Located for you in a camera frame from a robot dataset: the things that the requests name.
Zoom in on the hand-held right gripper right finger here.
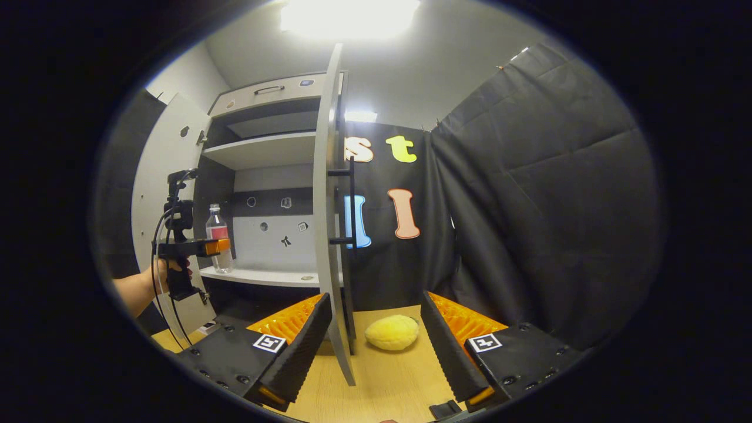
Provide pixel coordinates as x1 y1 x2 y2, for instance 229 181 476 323
419 290 588 413

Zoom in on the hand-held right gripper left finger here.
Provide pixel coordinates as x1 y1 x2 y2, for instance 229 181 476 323
176 293 333 412

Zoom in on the clear plastic bottle pink label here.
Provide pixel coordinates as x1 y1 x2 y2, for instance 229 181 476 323
205 203 234 274

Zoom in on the grey cabinet door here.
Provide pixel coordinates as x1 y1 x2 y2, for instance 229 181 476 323
313 42 360 387
130 92 217 337

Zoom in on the grey cabinet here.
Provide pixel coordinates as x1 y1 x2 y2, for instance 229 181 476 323
194 72 347 321

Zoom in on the grey cabinet drawer front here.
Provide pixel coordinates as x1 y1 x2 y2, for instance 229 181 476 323
209 73 344 118

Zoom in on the black backdrop cloth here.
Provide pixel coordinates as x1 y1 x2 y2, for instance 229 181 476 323
94 44 662 353

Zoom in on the large ceiling light panel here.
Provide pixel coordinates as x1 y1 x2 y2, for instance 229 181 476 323
281 0 421 39

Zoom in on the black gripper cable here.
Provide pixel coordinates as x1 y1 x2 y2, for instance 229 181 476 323
150 209 194 347

